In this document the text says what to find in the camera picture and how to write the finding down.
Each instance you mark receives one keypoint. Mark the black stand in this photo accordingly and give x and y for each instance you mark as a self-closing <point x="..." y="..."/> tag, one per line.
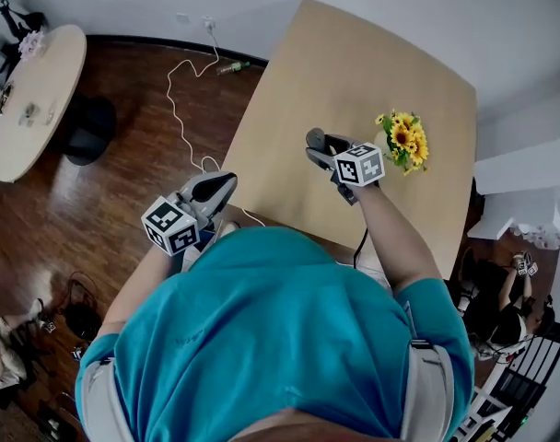
<point x="17" y="21"/>

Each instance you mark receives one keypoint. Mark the white wall socket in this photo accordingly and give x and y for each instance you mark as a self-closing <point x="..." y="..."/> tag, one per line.
<point x="208" y="22"/>

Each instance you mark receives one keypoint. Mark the dark small object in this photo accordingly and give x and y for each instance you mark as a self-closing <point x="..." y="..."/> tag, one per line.
<point x="6" y="94"/>

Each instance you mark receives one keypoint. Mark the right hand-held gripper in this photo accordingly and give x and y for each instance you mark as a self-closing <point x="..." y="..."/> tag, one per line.
<point x="359" y="165"/>

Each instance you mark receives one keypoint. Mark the beige bag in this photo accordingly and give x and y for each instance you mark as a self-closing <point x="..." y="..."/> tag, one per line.
<point x="1" y="352"/>

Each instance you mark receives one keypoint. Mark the round wooden table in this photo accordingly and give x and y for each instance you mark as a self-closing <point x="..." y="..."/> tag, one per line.
<point x="36" y="108"/>

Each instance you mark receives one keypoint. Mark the person's teal shirt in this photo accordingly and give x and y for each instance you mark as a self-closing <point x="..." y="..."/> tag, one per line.
<point x="271" y="329"/>

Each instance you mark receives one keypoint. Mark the person's white shoe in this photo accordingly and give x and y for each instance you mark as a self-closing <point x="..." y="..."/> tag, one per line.
<point x="228" y="228"/>

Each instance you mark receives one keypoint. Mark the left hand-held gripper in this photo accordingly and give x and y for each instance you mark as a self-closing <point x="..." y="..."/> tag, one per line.
<point x="171" y="229"/>

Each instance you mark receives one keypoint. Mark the black metal railing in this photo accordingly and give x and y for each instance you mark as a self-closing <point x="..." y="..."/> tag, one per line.
<point x="528" y="375"/>

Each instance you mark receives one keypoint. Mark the pink flower bunch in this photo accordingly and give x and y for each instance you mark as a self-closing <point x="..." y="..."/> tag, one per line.
<point x="31" y="44"/>

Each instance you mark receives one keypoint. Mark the black round table base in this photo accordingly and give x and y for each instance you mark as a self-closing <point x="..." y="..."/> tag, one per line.
<point x="89" y="129"/>

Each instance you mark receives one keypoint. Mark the person's left forearm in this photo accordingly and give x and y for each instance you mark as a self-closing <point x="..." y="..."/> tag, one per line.
<point x="137" y="288"/>

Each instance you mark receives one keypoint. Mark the person's right forearm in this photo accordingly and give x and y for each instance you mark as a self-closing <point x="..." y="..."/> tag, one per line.
<point x="390" y="237"/>

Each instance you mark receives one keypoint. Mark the yellow sunflower bouquet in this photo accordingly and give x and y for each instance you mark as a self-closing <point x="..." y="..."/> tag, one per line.
<point x="406" y="141"/>

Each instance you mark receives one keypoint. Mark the grey computer mouse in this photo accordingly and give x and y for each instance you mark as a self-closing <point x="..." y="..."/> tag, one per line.
<point x="315" y="137"/>

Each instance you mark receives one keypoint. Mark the green plastic bottle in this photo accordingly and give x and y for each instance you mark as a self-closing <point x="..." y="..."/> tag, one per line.
<point x="233" y="67"/>

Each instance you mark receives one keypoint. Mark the small glass jar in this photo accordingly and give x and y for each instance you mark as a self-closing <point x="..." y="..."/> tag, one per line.
<point x="29" y="113"/>

